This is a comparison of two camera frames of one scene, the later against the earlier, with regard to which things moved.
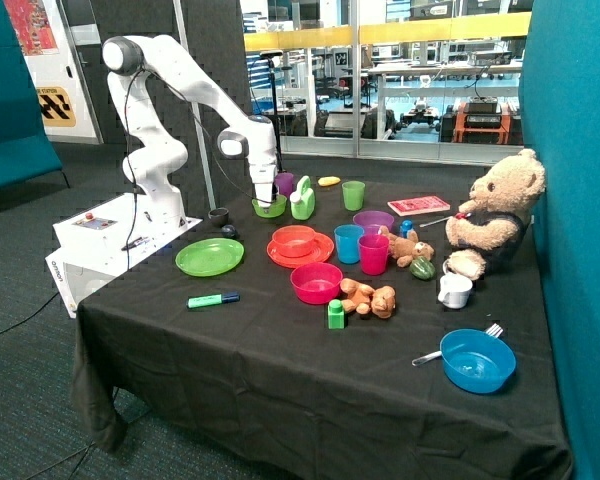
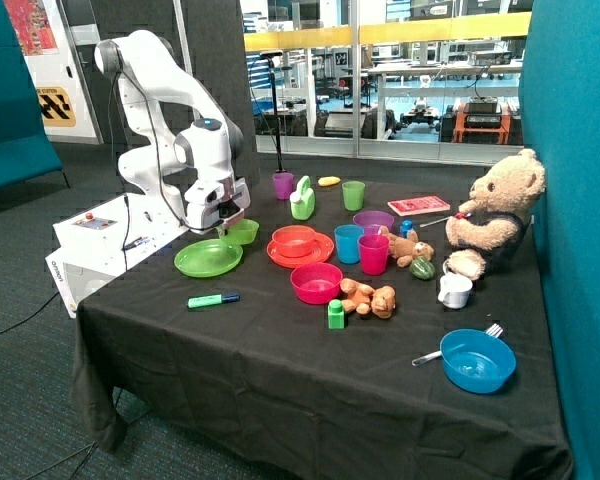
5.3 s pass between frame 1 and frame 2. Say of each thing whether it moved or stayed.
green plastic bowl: moved
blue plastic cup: stayed
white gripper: moved
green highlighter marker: stayed
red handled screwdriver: stayed
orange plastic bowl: stayed
